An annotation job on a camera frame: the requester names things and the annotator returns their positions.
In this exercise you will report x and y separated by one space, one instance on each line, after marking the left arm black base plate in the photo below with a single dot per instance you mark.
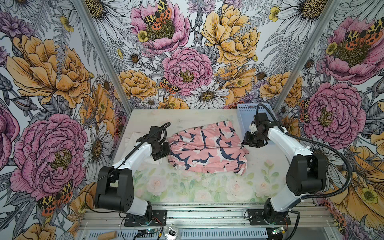
153 218

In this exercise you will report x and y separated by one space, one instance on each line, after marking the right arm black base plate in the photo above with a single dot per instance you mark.
258 217

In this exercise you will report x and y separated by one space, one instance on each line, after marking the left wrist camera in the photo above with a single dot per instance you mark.
156 134

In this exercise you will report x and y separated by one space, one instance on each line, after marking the white t-shirt with robot print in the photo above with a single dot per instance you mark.
131 141

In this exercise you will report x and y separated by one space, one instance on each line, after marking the aluminium corner post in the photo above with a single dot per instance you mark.
92 33
313 38

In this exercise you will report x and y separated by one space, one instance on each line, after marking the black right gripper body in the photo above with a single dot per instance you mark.
255 139

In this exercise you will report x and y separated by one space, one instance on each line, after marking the grey slotted cable duct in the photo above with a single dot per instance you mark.
193 234

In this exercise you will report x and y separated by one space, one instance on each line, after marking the light blue perforated laundry basket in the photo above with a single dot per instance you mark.
246 114

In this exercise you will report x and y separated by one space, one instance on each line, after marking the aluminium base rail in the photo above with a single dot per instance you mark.
209 215

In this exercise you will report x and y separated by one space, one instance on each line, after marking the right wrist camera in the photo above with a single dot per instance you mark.
259 120

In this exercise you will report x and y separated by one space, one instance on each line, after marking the wooden stick end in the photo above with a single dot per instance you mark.
108 236

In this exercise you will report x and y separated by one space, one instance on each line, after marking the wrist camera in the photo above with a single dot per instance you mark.
259 120
156 134

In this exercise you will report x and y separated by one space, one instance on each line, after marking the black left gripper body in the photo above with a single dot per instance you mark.
163 150

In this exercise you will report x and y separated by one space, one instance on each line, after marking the pink patterned garment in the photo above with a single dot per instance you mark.
209 149

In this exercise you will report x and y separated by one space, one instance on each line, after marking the right aluminium corner post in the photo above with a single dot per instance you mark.
313 38

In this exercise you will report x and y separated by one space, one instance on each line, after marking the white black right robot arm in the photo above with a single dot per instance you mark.
306 173

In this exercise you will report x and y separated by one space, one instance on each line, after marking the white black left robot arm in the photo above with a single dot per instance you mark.
115 184

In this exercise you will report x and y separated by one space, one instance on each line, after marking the left aluminium corner post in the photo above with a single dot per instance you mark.
92 33

